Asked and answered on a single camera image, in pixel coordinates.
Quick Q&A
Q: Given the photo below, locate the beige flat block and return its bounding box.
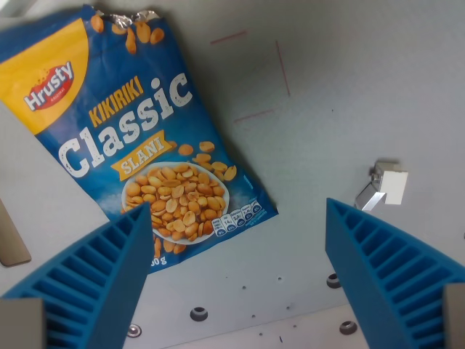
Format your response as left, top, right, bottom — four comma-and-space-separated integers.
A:
0, 198, 32, 267

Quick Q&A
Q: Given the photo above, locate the small white metal bracket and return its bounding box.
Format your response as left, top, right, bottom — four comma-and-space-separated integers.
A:
354, 159, 409, 212

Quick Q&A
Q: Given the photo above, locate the blue Hrusty peanut bag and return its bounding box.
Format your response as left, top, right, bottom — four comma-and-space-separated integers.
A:
0, 3, 280, 276

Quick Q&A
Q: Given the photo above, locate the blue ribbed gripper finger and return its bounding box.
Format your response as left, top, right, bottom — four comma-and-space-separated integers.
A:
325, 197, 465, 349
0, 201, 153, 349

